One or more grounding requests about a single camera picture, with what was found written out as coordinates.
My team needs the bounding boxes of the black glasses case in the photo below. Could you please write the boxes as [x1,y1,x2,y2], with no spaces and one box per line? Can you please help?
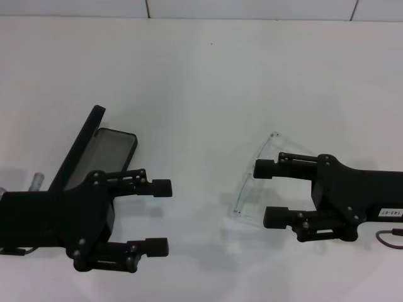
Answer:
[47,105,139,193]

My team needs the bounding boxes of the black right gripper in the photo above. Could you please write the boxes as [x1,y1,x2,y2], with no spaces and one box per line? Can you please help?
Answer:
[253,152,403,243]

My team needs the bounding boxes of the silver cylindrical connector plug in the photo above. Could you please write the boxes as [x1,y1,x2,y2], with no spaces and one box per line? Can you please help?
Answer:
[28,171,47,192]

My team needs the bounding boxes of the clear transparent glasses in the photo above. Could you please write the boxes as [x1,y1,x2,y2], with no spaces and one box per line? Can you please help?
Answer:
[227,131,315,225]

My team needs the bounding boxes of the right arm cable with plug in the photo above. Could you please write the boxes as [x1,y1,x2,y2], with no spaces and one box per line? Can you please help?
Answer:
[377,228,403,251]

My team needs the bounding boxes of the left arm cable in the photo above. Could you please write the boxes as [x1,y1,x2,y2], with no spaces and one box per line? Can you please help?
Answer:
[0,247,37,256]

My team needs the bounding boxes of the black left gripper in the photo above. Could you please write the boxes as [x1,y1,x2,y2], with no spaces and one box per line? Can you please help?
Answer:
[0,171,169,274]

